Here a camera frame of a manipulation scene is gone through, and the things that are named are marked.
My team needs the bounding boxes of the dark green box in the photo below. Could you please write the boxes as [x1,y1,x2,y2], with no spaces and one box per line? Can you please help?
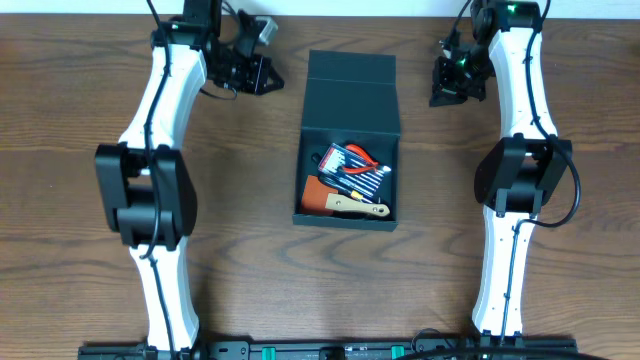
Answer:
[292,50,401,232]

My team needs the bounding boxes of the red handled pliers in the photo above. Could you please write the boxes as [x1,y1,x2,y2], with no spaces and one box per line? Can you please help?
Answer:
[341,144,380,175]

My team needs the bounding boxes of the precision screwdriver set case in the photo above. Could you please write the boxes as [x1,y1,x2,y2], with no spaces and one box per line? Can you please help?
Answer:
[318,143,392,202]

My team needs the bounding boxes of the orange scraper wooden handle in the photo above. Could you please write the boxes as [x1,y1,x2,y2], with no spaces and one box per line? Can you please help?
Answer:
[300,175,391,218]

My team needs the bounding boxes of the small claw hammer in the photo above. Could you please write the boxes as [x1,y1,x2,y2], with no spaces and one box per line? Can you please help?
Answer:
[311,153,322,165]

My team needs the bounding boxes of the black yellow screwdriver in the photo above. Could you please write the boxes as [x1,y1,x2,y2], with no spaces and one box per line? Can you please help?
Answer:
[318,174,372,204]

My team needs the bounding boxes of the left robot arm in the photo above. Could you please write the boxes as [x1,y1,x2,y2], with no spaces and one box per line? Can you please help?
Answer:
[78,1,284,359]

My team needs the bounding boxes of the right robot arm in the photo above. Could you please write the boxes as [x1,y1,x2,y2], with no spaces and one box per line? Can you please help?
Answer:
[429,0,582,340]

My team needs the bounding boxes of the right black cable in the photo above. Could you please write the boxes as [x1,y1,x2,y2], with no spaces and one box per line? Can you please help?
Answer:
[499,0,583,336]

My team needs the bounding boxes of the black cable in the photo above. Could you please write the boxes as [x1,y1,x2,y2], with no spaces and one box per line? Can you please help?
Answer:
[499,0,583,336]
[142,0,179,360]

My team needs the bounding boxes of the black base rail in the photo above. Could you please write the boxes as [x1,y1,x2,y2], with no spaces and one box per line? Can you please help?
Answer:
[77,337,579,360]

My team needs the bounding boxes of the left black cable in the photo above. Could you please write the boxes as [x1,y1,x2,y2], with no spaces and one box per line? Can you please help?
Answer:
[142,0,179,360]

